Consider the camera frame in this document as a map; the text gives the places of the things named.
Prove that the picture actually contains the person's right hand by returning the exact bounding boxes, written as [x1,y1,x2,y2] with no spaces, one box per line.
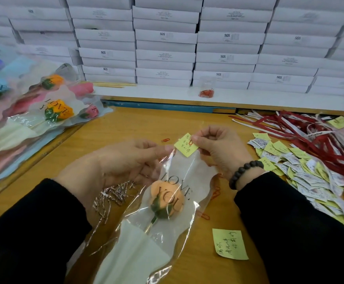
[191,124,265,190]

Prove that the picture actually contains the small bag of red clips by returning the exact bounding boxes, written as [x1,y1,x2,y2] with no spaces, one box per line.
[198,86,215,99]

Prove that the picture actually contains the peach rose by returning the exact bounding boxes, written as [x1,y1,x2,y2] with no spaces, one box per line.
[65,148,219,284]

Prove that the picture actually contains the pile of flowers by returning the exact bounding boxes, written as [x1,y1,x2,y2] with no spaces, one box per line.
[0,39,112,196]

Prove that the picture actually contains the pile of orange paper clips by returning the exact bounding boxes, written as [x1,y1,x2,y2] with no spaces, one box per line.
[160,138,223,221]

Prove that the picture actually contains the black bead bracelet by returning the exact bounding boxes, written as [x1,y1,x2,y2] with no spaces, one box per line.
[229,160,265,191]

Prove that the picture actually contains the person's left forearm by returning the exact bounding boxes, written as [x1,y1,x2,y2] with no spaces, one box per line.
[0,178,93,284]

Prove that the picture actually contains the small yellow note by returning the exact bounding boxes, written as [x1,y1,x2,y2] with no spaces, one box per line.
[174,133,199,159]

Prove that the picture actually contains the wall of stacked white boxes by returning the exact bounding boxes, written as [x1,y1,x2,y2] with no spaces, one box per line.
[0,0,344,96]

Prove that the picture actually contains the pile of red ribbons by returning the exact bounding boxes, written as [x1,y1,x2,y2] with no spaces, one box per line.
[231,109,344,234]

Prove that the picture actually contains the pile of yellow white tags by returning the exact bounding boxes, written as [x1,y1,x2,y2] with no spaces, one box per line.
[212,115,344,261]

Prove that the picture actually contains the pile of silver twist ties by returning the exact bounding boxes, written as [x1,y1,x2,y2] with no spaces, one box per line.
[92,180,136,221]

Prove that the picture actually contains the wooden sticks bundle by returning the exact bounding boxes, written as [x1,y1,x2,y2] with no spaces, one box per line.
[92,82,136,89]

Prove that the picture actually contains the person's left hand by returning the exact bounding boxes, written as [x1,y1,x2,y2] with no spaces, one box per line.
[55,139,176,212]

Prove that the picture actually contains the long white board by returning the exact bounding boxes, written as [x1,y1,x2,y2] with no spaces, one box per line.
[95,86,344,114]

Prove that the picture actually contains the person's right forearm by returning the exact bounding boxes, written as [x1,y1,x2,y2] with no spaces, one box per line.
[234,171,344,284]

